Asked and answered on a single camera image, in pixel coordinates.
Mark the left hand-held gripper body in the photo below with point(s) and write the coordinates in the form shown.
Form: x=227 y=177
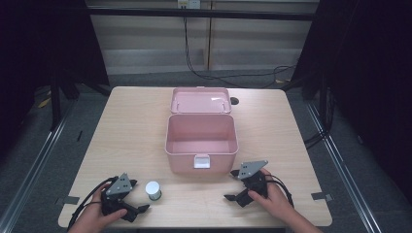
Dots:
x=118 y=187

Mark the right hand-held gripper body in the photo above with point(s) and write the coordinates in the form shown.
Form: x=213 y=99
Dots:
x=251 y=170

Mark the small white round can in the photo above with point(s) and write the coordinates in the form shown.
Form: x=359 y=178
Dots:
x=153 y=189

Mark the pink storage box with lid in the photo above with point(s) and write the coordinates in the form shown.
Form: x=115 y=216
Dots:
x=200 y=132

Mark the person's left hand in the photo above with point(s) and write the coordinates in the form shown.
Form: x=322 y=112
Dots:
x=94 y=216

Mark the person's right hand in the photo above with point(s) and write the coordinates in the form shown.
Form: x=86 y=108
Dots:
x=275 y=200

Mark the grey tape piece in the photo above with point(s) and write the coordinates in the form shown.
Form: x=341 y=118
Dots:
x=68 y=200
x=321 y=196

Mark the black metal stand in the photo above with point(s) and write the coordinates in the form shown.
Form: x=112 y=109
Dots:
x=56 y=97

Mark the dark curtain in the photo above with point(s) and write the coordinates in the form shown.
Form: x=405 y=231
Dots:
x=39 y=48
x=369 y=81

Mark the metal floor rail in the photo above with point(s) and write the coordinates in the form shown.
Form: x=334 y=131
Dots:
x=32 y=168
x=343 y=168

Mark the black horizontal frame bar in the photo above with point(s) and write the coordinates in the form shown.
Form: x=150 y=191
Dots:
x=200 y=14

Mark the white wall socket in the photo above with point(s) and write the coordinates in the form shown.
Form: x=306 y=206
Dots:
x=188 y=4

